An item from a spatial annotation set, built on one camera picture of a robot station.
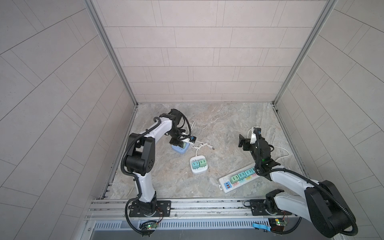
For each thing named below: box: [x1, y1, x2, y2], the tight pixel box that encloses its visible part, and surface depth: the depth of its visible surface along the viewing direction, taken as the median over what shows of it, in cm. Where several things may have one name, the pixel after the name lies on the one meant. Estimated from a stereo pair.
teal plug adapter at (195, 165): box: [192, 161, 200, 170], surface depth 81 cm
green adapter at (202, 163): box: [199, 159, 207, 167], surface depth 82 cm
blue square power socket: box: [171, 142, 190, 154], surface depth 91 cm
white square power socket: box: [189, 155, 209, 175], surface depth 84 cm
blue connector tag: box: [252, 223, 272, 232], surface depth 66 cm
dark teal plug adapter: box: [237, 171, 247, 181], surface depth 77 cm
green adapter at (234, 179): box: [230, 174, 240, 184], surface depth 77 cm
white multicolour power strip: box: [218, 173, 261, 193], surface depth 79 cm
